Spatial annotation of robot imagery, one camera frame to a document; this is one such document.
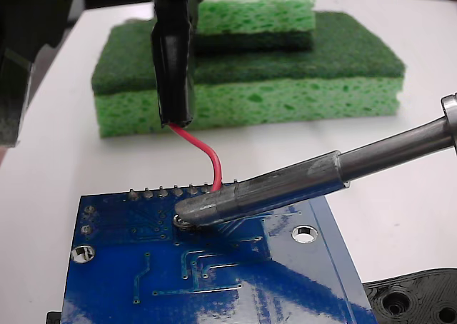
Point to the silver soldering iron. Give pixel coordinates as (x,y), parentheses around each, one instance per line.
(303,181)

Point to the blue circuit board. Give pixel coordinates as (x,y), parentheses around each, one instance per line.
(143,284)

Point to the small green sponge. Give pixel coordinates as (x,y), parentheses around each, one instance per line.
(257,13)

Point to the black printed bracket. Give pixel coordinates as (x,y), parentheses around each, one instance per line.
(410,292)

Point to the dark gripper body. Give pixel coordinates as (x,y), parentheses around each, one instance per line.
(21,35)

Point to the large green sponge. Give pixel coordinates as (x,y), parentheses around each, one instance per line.
(285,74)

